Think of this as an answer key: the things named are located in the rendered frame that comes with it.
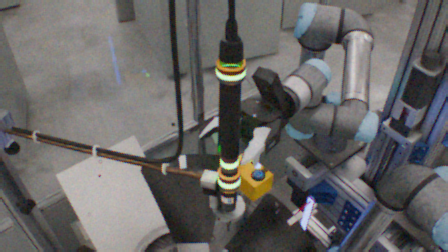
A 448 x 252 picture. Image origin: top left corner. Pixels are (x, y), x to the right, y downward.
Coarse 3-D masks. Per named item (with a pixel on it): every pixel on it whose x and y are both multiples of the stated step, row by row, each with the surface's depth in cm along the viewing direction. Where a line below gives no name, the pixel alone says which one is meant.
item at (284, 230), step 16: (256, 208) 106; (272, 208) 106; (288, 208) 107; (256, 224) 103; (272, 224) 103; (288, 224) 104; (240, 240) 100; (256, 240) 100; (272, 240) 100; (288, 240) 101; (304, 240) 102
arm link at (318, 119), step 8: (320, 104) 84; (304, 112) 82; (312, 112) 82; (320, 112) 83; (328, 112) 82; (296, 120) 84; (304, 120) 83; (312, 120) 83; (320, 120) 82; (328, 120) 82; (288, 128) 88; (296, 128) 85; (304, 128) 85; (312, 128) 84; (320, 128) 83; (328, 128) 83; (296, 136) 87; (304, 136) 87
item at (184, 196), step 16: (176, 160) 90; (192, 160) 90; (208, 160) 90; (144, 176) 91; (160, 176) 90; (176, 176) 90; (160, 192) 91; (176, 192) 90; (192, 192) 89; (160, 208) 91; (176, 208) 90; (192, 208) 89; (208, 208) 89; (176, 224) 90; (192, 224) 89; (208, 224) 88; (176, 240) 91; (192, 240) 89; (208, 240) 88
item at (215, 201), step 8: (208, 184) 70; (216, 184) 71; (208, 192) 71; (216, 192) 71; (216, 200) 73; (240, 200) 77; (216, 208) 75; (240, 208) 75; (216, 216) 75; (224, 216) 74; (232, 216) 74; (240, 216) 74
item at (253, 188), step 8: (240, 168) 136; (248, 168) 136; (256, 168) 136; (240, 176) 134; (248, 176) 133; (264, 176) 133; (272, 176) 134; (240, 184) 137; (248, 184) 132; (256, 184) 130; (264, 184) 133; (248, 192) 135; (256, 192) 132; (264, 192) 137
